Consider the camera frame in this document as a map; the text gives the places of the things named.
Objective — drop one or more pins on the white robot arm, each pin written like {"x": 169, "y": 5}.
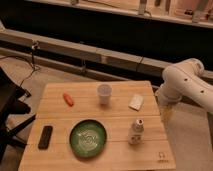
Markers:
{"x": 184, "y": 79}

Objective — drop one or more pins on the black remote control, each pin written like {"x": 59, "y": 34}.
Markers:
{"x": 45, "y": 137}

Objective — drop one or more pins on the green round plate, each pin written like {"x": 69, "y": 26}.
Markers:
{"x": 88, "y": 138}

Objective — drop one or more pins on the black chair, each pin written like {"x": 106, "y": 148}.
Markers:
{"x": 10, "y": 104}

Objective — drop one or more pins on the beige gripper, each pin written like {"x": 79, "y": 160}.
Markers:
{"x": 166, "y": 112}

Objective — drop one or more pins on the orange carrot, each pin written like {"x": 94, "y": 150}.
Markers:
{"x": 67, "y": 98}

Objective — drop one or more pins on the white plastic bottle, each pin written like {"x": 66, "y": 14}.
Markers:
{"x": 135, "y": 132}

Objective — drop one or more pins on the translucent plastic cup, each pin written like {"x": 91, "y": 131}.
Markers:
{"x": 104, "y": 93}

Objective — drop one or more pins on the wooden slatted table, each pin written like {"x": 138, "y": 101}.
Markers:
{"x": 153, "y": 153}

